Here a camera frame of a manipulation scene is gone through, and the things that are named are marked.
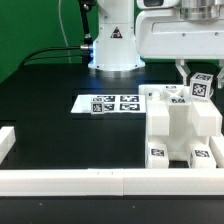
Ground grey thin cable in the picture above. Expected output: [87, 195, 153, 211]
[58, 0, 73, 64]

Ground white chair seat part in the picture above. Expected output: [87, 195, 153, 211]
[145, 99, 214, 161]

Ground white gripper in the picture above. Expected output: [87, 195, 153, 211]
[136, 9, 224, 89]

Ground white right rail block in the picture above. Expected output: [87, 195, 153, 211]
[209, 135, 224, 168]

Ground white chair back long part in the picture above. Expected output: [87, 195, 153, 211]
[139, 84, 222, 136]

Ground white left rail block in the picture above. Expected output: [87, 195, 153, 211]
[0, 126, 16, 164]

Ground white marker sheet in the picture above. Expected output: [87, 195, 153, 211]
[71, 94, 146, 114]

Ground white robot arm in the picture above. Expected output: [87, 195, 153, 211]
[81, 0, 224, 88]

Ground black cables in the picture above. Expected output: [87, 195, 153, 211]
[20, 0, 94, 67]

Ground white rail block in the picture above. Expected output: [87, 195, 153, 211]
[0, 126, 16, 164]
[209, 135, 224, 168]

